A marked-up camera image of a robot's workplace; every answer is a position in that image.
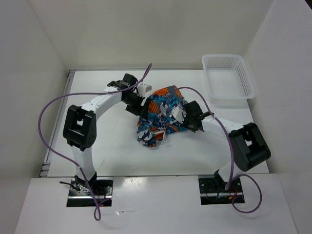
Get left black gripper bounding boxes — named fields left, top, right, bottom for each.
left=122, top=93, right=151, bottom=120

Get colourful patterned shorts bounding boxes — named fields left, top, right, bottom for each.
left=136, top=85, right=188, bottom=148

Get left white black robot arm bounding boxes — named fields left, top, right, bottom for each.
left=63, top=74, right=152, bottom=195

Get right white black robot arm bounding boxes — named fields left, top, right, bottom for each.
left=182, top=101, right=271, bottom=192

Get white perforated plastic basket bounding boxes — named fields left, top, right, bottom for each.
left=202, top=54, right=255, bottom=102

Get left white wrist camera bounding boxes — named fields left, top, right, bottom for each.
left=136, top=83, right=152, bottom=97

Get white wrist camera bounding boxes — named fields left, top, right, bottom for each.
left=136, top=83, right=152, bottom=97
left=170, top=106, right=186, bottom=124

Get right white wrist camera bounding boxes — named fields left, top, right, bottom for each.
left=170, top=106, right=186, bottom=124

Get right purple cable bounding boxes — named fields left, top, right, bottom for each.
left=165, top=86, right=263, bottom=214

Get purple cable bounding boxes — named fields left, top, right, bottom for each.
left=165, top=86, right=263, bottom=214
left=38, top=63, right=153, bottom=222

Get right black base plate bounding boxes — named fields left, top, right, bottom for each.
left=198, top=175, right=245, bottom=205

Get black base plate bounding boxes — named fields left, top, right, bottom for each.
left=66, top=177, right=113, bottom=208
left=198, top=175, right=245, bottom=205

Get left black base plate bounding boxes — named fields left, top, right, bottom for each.
left=66, top=177, right=113, bottom=208

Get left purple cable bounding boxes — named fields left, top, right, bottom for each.
left=38, top=63, right=153, bottom=222

